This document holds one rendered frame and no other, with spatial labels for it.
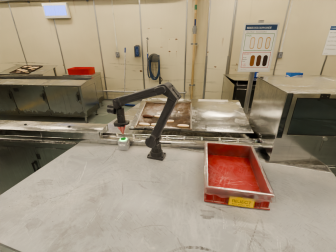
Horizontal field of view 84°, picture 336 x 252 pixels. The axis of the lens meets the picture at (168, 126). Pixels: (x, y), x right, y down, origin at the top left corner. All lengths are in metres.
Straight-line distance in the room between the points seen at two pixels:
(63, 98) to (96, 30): 2.10
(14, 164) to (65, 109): 2.33
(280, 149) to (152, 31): 4.29
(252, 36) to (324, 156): 1.24
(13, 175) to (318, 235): 2.30
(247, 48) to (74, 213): 1.97
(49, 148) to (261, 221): 1.64
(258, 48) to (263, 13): 3.16
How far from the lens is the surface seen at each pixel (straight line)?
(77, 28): 5.78
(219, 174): 1.24
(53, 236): 1.05
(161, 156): 1.34
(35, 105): 4.74
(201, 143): 1.46
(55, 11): 5.93
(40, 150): 1.95
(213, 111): 1.89
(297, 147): 1.47
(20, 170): 2.24
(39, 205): 1.23
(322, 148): 1.55
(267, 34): 2.22
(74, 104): 4.22
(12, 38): 6.88
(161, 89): 1.09
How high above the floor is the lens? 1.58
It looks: 24 degrees down
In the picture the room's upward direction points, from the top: straight up
